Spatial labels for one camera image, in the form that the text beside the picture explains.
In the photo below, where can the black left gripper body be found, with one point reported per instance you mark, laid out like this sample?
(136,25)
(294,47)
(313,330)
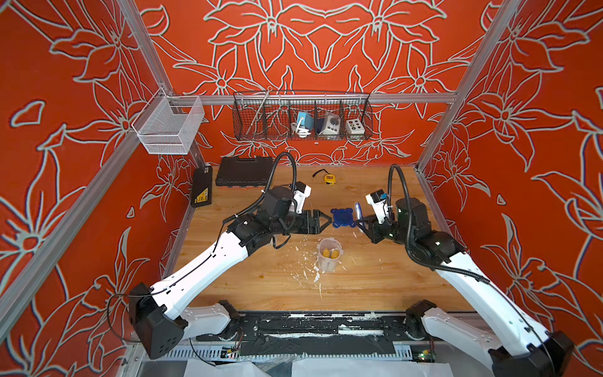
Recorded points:
(293,223)

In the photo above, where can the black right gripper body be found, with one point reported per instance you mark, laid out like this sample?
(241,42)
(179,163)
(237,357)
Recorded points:
(389,229)

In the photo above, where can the clear plastic container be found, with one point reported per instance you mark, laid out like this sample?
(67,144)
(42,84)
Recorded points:
(324,264)

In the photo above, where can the blue toothbrush case back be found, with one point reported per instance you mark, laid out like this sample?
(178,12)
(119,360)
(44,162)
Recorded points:
(358,211)

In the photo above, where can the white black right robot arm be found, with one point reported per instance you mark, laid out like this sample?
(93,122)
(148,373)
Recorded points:
(515,344)

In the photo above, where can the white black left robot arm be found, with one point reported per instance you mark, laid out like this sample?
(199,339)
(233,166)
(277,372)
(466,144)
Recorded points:
(161,314)

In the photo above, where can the blue container lid back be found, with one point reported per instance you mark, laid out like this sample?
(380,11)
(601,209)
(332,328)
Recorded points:
(343,218)

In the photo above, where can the yellow tape measure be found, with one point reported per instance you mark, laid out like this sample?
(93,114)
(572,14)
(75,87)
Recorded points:
(328,178)

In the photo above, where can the black tool case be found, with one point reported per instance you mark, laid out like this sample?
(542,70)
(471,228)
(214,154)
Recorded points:
(244,172)

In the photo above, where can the black box yellow label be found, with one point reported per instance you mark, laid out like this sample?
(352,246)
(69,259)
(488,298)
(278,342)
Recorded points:
(201,193)

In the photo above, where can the blue white device in basket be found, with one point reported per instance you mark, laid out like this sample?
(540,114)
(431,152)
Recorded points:
(303,125)

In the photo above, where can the grey white device in basket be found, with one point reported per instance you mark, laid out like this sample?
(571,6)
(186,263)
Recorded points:
(328,126)

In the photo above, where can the white button box in basket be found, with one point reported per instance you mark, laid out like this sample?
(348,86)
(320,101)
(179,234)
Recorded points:
(355,129)

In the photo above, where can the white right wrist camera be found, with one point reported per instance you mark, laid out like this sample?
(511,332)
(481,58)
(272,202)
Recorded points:
(379,202)

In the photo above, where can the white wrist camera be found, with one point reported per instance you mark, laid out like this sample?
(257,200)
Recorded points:
(379,202)
(301,193)

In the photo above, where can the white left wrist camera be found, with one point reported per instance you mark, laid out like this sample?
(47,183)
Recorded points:
(301,193)

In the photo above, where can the black wire wall basket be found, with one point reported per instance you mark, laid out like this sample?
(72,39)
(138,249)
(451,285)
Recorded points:
(267,115)

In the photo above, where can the white wire basket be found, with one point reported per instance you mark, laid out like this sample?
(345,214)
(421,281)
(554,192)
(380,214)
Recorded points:
(166,129)

